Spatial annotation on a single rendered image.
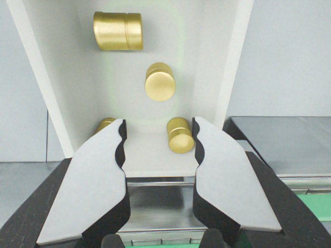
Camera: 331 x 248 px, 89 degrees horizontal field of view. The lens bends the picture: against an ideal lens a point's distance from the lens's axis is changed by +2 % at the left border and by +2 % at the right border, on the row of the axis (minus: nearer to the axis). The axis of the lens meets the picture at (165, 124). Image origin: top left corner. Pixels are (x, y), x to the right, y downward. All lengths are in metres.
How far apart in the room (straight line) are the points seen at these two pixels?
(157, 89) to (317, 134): 0.23
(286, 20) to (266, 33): 0.02
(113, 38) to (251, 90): 0.21
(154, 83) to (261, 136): 0.16
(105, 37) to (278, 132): 0.25
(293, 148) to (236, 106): 0.10
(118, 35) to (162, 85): 0.06
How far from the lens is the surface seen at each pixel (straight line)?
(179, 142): 0.22
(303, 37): 0.30
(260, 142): 0.24
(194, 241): 0.27
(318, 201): 0.23
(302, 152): 0.26
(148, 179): 0.29
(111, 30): 0.19
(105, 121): 0.25
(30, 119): 0.34
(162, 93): 0.19
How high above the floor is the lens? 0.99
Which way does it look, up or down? 59 degrees down
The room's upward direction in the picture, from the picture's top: 175 degrees clockwise
